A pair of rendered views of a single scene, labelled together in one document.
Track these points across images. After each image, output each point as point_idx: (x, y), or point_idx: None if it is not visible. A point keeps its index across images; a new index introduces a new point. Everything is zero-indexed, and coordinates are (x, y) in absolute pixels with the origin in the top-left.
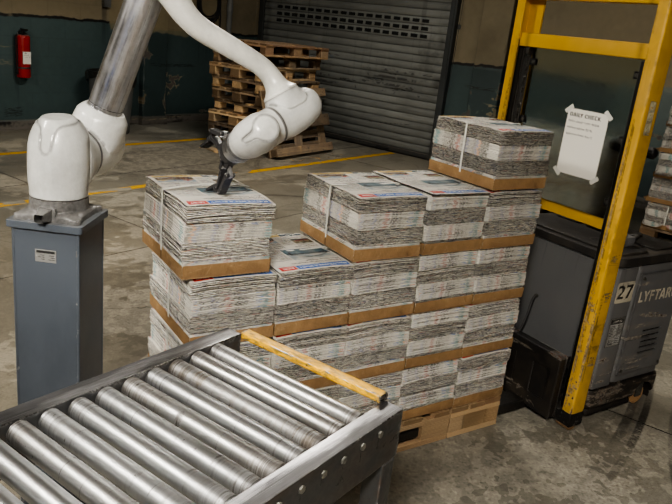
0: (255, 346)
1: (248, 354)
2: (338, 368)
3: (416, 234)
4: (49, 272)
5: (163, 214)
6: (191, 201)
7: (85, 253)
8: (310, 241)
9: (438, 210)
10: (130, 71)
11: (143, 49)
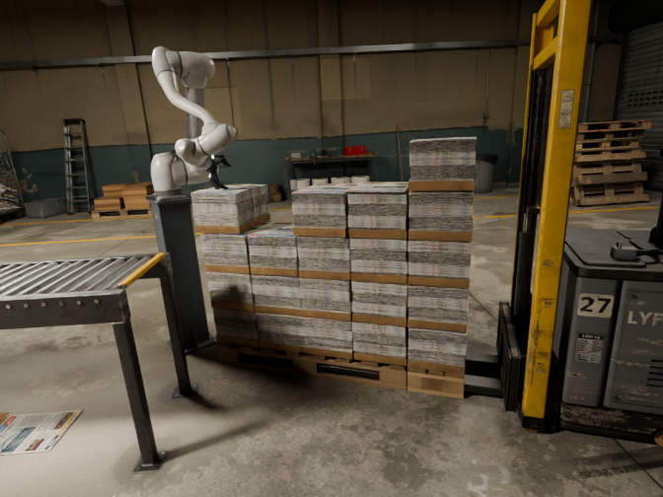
0: (241, 277)
1: (238, 281)
2: (298, 306)
3: (339, 221)
4: (158, 223)
5: None
6: (197, 191)
7: (168, 216)
8: None
9: (357, 204)
10: (193, 130)
11: (196, 118)
